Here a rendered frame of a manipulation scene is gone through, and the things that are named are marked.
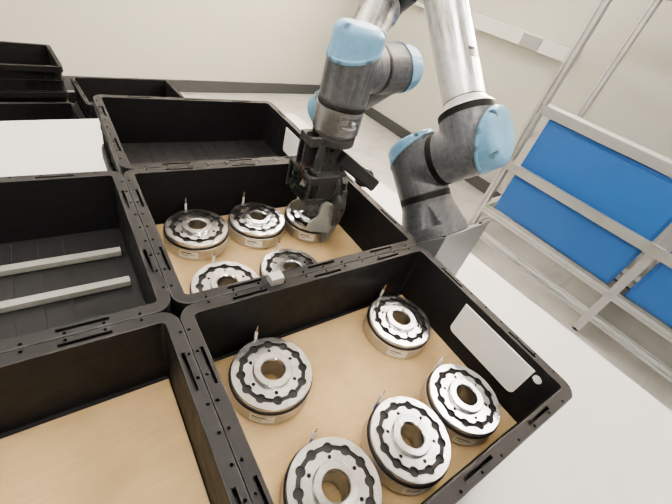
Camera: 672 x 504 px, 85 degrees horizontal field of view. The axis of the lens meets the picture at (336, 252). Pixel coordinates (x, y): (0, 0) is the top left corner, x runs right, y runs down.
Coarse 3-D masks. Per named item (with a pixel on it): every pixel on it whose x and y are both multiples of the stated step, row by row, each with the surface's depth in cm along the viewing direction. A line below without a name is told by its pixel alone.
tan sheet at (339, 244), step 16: (160, 224) 65; (288, 240) 70; (336, 240) 74; (352, 240) 75; (176, 256) 60; (224, 256) 63; (240, 256) 64; (256, 256) 65; (320, 256) 69; (336, 256) 70; (176, 272) 57; (192, 272) 58; (256, 272) 62
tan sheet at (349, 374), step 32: (352, 320) 59; (320, 352) 53; (352, 352) 54; (448, 352) 59; (224, 384) 46; (320, 384) 49; (352, 384) 50; (384, 384) 51; (416, 384) 53; (320, 416) 46; (352, 416) 47; (256, 448) 41; (288, 448) 42; (480, 448) 48
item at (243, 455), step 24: (360, 264) 54; (432, 264) 60; (264, 288) 46; (288, 288) 47; (456, 288) 56; (192, 312) 41; (480, 312) 54; (192, 336) 38; (216, 384) 35; (216, 408) 33; (552, 408) 43; (240, 432) 32; (528, 432) 40; (240, 456) 31; (504, 456) 37; (264, 480) 30; (456, 480) 34; (480, 480) 35
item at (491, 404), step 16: (448, 368) 52; (464, 368) 53; (432, 384) 50; (448, 384) 50; (480, 384) 52; (432, 400) 48; (448, 400) 48; (496, 400) 50; (448, 416) 46; (464, 416) 47; (480, 416) 48; (496, 416) 48; (464, 432) 46; (480, 432) 46
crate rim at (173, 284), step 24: (144, 168) 59; (168, 168) 61; (192, 168) 63; (216, 168) 65; (240, 168) 67; (360, 192) 71; (144, 216) 50; (384, 216) 67; (408, 240) 62; (168, 264) 45; (312, 264) 52; (336, 264) 53; (168, 288) 42; (216, 288) 44; (240, 288) 45
